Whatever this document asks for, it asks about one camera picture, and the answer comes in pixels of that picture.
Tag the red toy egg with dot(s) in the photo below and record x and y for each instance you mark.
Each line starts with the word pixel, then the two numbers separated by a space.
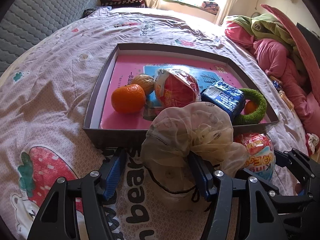
pixel 175 88

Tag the pink crumpled duvet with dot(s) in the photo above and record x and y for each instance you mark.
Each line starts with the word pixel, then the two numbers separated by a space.
pixel 273 59

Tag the blue snack packet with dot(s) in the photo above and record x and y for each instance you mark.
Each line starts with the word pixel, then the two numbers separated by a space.
pixel 226 97

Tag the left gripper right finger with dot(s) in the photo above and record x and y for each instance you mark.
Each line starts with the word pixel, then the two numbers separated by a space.
pixel 205 175

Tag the walnut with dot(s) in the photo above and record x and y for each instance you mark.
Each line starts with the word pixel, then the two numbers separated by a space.
pixel 144 81

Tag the dark cloth near headboard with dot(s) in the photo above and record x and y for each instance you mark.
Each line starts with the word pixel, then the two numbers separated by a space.
pixel 90 11

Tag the orange tangerine without stem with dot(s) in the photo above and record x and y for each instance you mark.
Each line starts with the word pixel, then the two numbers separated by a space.
pixel 128 99

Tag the grey quilted headboard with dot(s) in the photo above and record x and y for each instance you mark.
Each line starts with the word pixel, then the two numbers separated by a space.
pixel 27 22

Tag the small blue candy wrapper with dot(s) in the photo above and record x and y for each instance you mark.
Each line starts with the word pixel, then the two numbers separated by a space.
pixel 277 86

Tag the yellow snack packet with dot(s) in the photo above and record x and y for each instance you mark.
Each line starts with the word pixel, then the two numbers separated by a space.
pixel 289 104

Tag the patterned cushion on windowsill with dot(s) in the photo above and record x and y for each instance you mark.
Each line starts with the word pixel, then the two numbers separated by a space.
pixel 210 6

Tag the blue and white toy egg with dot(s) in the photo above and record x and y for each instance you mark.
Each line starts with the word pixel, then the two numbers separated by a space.
pixel 261 159

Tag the black television screen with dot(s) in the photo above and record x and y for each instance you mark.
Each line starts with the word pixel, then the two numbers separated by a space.
pixel 313 40

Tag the orange tangerine with stem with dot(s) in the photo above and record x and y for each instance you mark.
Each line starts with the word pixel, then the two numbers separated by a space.
pixel 250 107

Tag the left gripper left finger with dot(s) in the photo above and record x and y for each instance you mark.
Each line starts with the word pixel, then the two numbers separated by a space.
pixel 111 171

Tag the pink and blue book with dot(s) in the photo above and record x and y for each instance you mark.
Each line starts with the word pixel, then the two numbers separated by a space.
pixel 128 66

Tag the white and pink scrunchie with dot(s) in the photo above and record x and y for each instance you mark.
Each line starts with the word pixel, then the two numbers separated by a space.
pixel 312 142

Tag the pink strawberry print bedsheet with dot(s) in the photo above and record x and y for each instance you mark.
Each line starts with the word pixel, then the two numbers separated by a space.
pixel 45 94

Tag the green blanket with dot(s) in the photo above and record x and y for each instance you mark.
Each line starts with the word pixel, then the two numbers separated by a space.
pixel 267 27

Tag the beige mesh drawstring pouch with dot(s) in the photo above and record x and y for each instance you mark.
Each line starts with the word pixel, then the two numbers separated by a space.
pixel 201 128

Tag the dark cardboard box tray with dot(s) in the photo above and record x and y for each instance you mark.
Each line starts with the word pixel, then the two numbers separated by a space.
pixel 103 138

